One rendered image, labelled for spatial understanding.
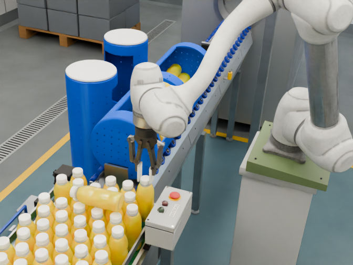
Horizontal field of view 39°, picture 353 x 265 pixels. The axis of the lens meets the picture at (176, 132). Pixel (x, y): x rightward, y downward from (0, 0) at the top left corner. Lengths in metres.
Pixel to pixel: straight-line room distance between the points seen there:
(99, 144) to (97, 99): 0.72
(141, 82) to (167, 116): 0.19
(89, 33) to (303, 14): 4.33
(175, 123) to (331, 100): 0.60
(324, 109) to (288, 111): 0.26
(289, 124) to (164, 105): 0.72
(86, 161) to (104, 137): 0.95
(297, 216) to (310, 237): 1.18
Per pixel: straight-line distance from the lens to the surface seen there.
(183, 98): 1.41
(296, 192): 2.09
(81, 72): 2.74
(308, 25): 1.51
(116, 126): 1.92
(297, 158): 2.08
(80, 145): 2.86
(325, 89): 1.69
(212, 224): 3.28
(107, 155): 2.01
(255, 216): 2.21
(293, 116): 1.96
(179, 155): 2.32
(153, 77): 1.51
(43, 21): 5.95
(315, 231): 3.39
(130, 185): 1.80
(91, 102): 2.69
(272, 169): 2.01
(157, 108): 1.40
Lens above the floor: 2.18
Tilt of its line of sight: 31 degrees down
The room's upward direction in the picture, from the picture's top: 3 degrees clockwise
